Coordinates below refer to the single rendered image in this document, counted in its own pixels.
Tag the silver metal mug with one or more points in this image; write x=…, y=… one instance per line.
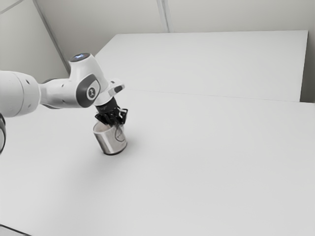
x=112, y=140

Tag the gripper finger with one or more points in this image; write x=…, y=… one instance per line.
x=123, y=116
x=102, y=119

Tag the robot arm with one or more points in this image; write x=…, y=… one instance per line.
x=49, y=89

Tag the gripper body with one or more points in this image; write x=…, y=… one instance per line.
x=109, y=107

